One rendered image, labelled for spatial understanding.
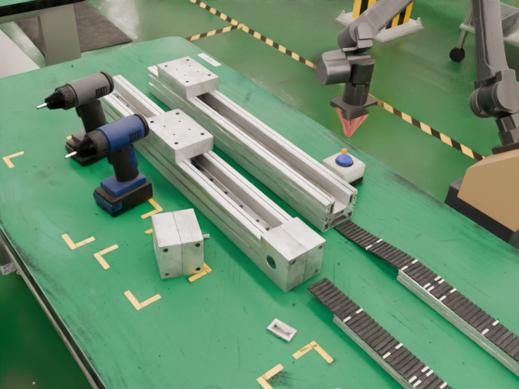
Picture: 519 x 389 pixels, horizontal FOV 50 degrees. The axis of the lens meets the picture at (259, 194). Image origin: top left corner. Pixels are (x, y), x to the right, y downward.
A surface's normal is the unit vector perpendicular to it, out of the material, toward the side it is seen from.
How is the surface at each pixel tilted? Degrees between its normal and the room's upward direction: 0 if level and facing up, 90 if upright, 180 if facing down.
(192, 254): 90
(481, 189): 90
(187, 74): 0
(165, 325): 0
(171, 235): 0
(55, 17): 90
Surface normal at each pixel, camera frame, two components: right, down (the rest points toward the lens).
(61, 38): 0.62, 0.51
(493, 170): -0.77, 0.36
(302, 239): 0.06, -0.78
